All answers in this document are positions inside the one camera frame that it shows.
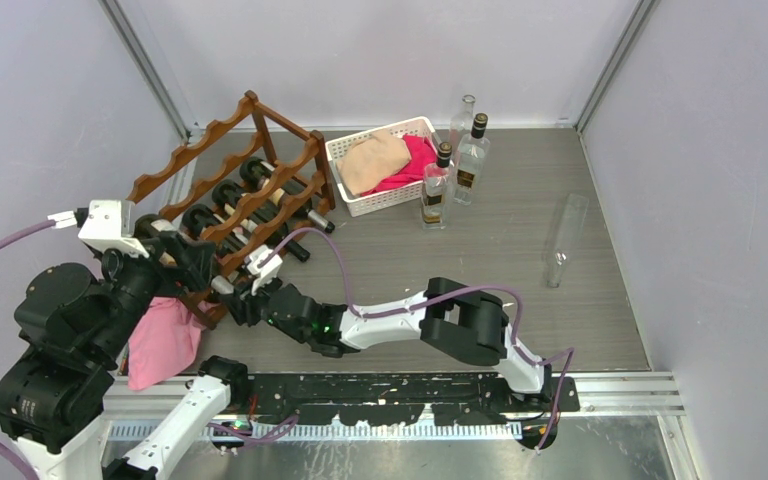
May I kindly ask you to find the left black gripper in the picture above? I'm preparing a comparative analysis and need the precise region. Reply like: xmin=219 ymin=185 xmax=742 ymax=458
xmin=89 ymin=225 xmax=216 ymax=358

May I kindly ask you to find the silver-neck dark wine bottle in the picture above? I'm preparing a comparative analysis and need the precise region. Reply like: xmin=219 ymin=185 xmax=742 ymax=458
xmin=182 ymin=203 xmax=248 ymax=255

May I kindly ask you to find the black-neck green wine bottle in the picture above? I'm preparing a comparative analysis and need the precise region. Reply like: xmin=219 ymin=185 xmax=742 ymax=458
xmin=211 ymin=180 xmax=310 ymax=262

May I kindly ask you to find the clear drinking glass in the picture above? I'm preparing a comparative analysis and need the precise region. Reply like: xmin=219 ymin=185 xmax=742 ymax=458
xmin=543 ymin=193 xmax=590 ymax=289

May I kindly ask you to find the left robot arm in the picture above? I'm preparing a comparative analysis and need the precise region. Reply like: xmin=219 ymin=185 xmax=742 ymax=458
xmin=0 ymin=231 xmax=252 ymax=479

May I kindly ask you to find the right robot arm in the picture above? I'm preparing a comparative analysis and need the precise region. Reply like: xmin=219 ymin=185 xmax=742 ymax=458
xmin=219 ymin=277 xmax=555 ymax=411

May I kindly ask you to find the brown wooden wine rack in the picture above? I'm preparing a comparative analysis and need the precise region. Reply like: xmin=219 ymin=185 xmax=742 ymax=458
xmin=125 ymin=90 xmax=338 ymax=331

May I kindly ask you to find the clear bottle black cap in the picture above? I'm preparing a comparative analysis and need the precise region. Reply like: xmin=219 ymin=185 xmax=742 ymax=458
xmin=454 ymin=112 xmax=491 ymax=205
xmin=420 ymin=142 xmax=453 ymax=229

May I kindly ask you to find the rear clear bottle black cap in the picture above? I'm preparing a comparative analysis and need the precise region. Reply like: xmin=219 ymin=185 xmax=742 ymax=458
xmin=454 ymin=112 xmax=491 ymax=205

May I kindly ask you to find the empty clear glass bottle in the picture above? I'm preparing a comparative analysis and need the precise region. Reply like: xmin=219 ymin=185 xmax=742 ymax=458
xmin=448 ymin=94 xmax=476 ymax=150

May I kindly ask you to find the pink cloth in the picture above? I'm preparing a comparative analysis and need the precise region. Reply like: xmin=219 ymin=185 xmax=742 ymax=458
xmin=128 ymin=297 xmax=206 ymax=391

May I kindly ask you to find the beige cloth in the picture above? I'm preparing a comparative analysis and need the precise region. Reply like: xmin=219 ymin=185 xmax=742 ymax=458
xmin=336 ymin=131 xmax=411 ymax=197

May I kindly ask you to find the white plastic basket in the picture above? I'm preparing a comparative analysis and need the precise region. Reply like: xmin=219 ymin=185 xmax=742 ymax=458
xmin=325 ymin=116 xmax=439 ymax=217

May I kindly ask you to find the magenta cloth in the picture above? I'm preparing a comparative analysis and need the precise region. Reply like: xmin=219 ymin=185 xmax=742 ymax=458
xmin=362 ymin=135 xmax=436 ymax=196

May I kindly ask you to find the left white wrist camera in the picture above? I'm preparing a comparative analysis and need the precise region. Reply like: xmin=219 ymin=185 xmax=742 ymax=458
xmin=47 ymin=200 xmax=149 ymax=258

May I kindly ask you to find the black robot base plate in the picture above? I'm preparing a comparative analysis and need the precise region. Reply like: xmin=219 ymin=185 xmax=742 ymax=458
xmin=218 ymin=370 xmax=581 ymax=427

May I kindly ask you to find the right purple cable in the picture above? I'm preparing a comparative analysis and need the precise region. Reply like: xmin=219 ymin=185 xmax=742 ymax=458
xmin=271 ymin=227 xmax=576 ymax=452

